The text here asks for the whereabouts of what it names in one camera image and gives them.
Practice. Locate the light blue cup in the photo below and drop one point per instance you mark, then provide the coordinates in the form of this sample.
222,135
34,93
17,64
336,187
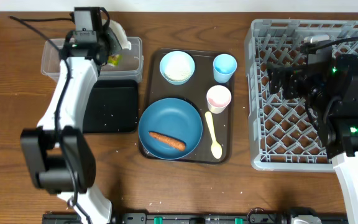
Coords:
224,66

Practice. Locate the green snack wrapper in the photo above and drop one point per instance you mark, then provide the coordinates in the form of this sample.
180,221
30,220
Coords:
114,60

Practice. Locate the dark blue plate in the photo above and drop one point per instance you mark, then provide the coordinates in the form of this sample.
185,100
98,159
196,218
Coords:
174,118

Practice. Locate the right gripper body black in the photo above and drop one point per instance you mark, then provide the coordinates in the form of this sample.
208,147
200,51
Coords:
312,89

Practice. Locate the white napkin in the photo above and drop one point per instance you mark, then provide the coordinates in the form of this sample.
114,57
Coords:
120,33

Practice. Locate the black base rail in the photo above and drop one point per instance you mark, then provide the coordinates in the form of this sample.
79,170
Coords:
142,218

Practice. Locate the grey dishwasher rack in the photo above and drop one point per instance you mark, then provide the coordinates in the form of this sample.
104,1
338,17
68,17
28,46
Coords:
280,134

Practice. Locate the light blue bowl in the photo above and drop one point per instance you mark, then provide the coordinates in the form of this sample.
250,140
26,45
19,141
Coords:
177,67

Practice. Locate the pink cup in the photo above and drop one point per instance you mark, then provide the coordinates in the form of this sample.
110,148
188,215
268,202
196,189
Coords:
218,98

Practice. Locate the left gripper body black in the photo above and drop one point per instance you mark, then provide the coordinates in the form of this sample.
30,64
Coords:
108,43

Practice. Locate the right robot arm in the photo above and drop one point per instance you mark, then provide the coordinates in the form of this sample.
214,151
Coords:
336,124

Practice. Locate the black rectangular tray bin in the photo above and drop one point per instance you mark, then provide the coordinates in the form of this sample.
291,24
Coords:
112,107

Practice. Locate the clear plastic waste bin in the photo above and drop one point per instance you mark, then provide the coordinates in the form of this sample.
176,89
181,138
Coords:
129,66

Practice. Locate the orange carrot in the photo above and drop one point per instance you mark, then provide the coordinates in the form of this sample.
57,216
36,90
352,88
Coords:
176,144

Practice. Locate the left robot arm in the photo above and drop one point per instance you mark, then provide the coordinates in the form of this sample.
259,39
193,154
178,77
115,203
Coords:
57,155

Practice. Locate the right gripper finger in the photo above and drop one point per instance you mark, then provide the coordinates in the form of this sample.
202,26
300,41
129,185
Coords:
275,79
283,66

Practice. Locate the yellow plastic spoon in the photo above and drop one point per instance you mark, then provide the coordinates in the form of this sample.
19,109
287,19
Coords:
216,148

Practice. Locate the brown serving tray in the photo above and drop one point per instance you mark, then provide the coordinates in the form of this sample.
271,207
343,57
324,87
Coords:
194,92

